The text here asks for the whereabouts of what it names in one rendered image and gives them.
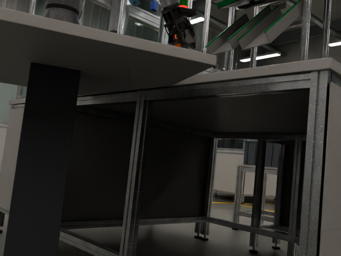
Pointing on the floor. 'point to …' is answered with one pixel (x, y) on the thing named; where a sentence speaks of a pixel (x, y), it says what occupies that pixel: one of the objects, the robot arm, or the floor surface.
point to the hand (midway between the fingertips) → (190, 45)
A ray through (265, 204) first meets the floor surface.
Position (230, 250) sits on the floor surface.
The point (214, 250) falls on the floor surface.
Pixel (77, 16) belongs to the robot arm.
